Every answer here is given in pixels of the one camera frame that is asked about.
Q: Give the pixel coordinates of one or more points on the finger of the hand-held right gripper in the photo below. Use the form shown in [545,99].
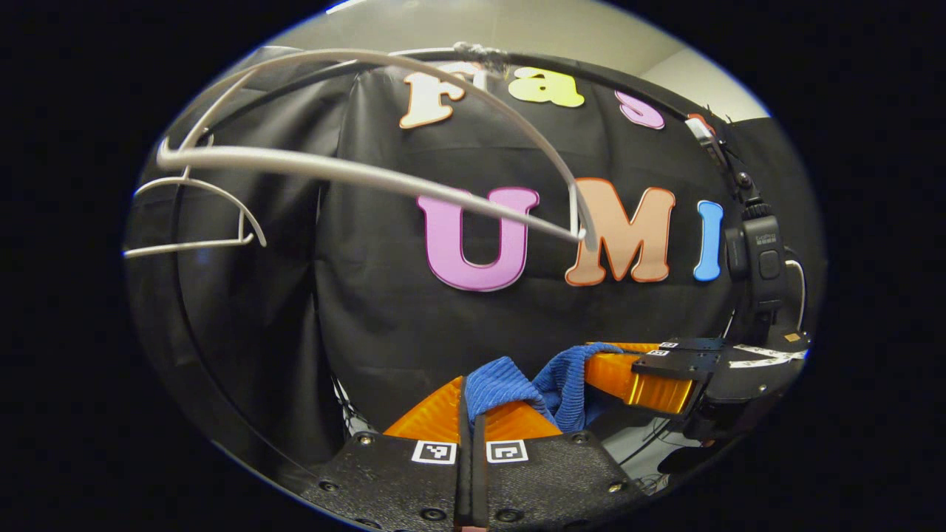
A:
[691,344]
[672,364]

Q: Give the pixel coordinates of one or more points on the blue shirt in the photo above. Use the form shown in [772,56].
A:
[495,384]

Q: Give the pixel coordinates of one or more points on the white hanger with taped hook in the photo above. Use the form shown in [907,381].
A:
[295,165]

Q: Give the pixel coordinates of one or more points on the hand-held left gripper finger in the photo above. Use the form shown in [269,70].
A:
[480,480]
[463,480]

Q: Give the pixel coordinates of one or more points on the plain white hanger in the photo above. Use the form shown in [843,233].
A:
[185,247]

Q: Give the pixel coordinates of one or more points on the black clothes rack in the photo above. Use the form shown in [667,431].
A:
[591,80]

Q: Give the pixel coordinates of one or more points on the black backdrop cloth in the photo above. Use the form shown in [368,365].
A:
[384,310]

